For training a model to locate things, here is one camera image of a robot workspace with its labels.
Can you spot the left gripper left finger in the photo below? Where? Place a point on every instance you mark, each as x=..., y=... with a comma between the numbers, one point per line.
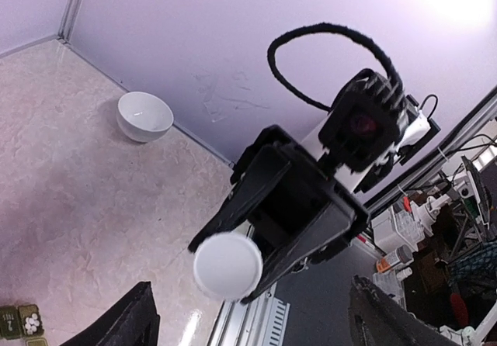
x=132, y=320

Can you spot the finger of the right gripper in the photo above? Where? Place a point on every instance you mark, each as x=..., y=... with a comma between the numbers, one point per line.
x=244, y=198
x=327, y=235

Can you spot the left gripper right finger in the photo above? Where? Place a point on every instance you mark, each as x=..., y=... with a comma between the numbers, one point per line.
x=376, y=319

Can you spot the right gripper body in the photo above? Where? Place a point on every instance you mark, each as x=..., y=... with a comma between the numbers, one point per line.
x=305, y=212

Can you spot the small white pill bottle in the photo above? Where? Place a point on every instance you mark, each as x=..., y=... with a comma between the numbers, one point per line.
x=229, y=266

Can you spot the white bottle cap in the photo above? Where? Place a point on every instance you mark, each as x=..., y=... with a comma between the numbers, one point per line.
x=227, y=266

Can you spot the green pill organizer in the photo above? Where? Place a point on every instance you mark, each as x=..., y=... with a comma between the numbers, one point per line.
x=12, y=321

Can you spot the small round white pills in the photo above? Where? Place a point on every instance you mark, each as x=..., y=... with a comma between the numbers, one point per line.
x=32, y=324

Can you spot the cluttered background equipment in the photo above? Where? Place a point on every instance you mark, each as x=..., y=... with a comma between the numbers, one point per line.
x=447, y=225

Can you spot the white bowl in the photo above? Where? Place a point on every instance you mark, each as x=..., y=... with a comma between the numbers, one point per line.
x=143, y=117

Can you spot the front aluminium rail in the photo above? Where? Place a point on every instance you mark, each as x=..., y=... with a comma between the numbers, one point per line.
x=261, y=322

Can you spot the right aluminium frame post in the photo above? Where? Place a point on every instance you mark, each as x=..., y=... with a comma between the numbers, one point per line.
x=68, y=20

